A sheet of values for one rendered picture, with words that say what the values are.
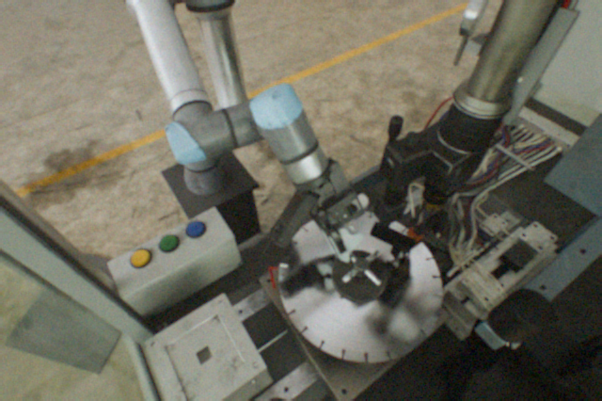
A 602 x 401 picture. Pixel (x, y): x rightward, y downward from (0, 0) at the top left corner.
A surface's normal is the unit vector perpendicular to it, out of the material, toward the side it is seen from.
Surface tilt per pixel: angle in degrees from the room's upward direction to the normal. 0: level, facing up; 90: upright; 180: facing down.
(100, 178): 0
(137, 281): 0
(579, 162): 90
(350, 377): 0
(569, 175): 90
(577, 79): 90
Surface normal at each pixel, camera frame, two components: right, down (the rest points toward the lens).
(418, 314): -0.04, -0.61
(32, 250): 0.56, 0.65
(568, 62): -0.83, 0.46
